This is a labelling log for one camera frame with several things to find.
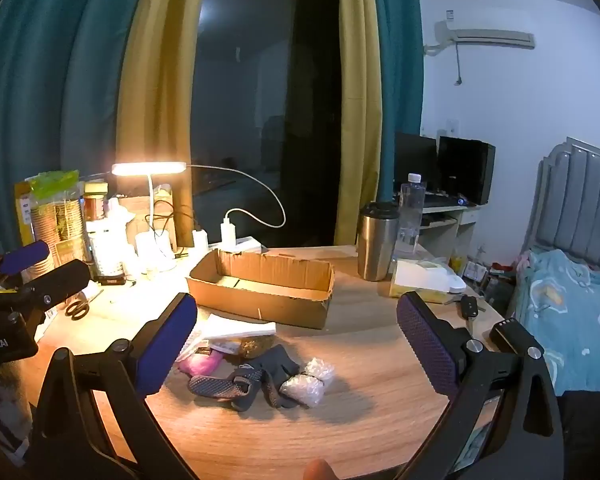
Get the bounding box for white charging cable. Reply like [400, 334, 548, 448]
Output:
[187, 164, 287, 231]

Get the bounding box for air conditioner cable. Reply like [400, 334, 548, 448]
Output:
[452, 42, 465, 87]

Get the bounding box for grey padded headboard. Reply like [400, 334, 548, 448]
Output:
[522, 135, 600, 281]

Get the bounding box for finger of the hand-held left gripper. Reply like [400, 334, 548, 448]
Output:
[0, 240, 51, 292]
[0, 259, 92, 322]

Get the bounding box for white gridded container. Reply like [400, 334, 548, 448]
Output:
[87, 230, 127, 283]

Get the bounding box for bagged stack of paper cups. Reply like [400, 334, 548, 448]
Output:
[30, 200, 87, 272]

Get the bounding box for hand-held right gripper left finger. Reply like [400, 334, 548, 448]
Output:
[30, 291, 201, 480]

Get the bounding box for yellow and green snack bag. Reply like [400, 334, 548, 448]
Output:
[14, 170, 81, 261]

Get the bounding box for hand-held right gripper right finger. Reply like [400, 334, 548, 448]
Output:
[396, 290, 566, 480]

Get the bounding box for pink plush heart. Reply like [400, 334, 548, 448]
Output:
[177, 347, 226, 376]

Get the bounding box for black cable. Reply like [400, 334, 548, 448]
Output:
[147, 200, 201, 242]

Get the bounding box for brown jar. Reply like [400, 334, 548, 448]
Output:
[82, 182, 110, 223]

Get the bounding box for person's right hand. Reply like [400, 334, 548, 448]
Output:
[304, 459, 338, 480]

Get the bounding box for dark grey sock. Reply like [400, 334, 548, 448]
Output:
[240, 344, 302, 409]

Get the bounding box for light blue printed blanket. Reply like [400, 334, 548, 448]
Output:
[512, 249, 600, 396]

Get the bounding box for white bottle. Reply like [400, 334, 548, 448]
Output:
[107, 197, 137, 235]

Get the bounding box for yellow tissue box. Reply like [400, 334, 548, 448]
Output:
[389, 257, 467, 306]

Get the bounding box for black scissors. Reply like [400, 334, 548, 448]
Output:
[64, 296, 91, 320]

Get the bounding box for small black device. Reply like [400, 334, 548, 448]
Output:
[489, 317, 531, 355]

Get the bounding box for yellow curtain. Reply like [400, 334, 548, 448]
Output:
[332, 0, 383, 248]
[115, 0, 216, 251]

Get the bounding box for black computer monitor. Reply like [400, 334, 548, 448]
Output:
[394, 131, 440, 195]

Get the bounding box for black computer tower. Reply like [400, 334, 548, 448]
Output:
[437, 136, 497, 206]

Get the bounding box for steel tumbler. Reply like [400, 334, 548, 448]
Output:
[356, 201, 401, 282]

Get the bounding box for white computer desk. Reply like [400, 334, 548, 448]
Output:
[392, 191, 481, 271]

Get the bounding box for teal curtain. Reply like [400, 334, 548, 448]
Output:
[370, 0, 426, 196]
[0, 0, 156, 261]

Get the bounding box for upright cardboard carton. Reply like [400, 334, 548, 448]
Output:
[117, 190, 176, 248]

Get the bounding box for black car key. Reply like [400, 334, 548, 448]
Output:
[459, 295, 482, 337]

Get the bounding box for clear water bottle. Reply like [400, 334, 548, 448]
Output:
[396, 172, 427, 257]

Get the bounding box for brown fuzzy item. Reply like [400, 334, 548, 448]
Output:
[237, 332, 277, 359]

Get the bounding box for dark glass window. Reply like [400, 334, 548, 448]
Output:
[190, 0, 343, 248]

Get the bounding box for dark dotted sock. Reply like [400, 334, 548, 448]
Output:
[187, 365, 266, 412]

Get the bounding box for white soft pack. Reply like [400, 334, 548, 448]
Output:
[190, 312, 277, 348]

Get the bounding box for white desk lamp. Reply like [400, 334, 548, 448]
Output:
[111, 161, 188, 272]

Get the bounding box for cardboard box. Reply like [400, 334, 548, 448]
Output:
[186, 247, 336, 331]

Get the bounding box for white air conditioner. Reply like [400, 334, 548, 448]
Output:
[432, 20, 537, 53]

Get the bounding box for white power strip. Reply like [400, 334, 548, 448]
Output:
[207, 237, 263, 256]

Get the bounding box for person's left forearm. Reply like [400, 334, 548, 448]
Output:
[0, 355, 36, 461]

